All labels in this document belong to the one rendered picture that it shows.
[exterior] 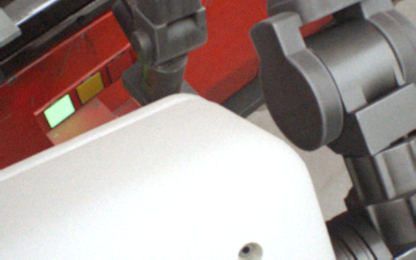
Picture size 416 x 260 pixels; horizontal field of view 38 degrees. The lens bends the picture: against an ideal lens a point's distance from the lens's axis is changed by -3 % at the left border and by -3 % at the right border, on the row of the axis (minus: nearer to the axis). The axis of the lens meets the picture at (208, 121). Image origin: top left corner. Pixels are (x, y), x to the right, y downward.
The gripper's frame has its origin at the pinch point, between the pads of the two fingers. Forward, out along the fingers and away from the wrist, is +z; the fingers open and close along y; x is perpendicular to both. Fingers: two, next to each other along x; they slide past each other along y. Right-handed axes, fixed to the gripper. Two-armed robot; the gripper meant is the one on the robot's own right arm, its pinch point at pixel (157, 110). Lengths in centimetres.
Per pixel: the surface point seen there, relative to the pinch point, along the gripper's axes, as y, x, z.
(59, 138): 7.5, 13.7, 4.3
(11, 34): 16.3, 12.6, -16.2
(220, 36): 14, -35, 37
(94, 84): 10.1, 4.3, 1.5
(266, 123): -3, -48, 82
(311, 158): -20, -49, 78
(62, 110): 10.1, 10.7, 1.9
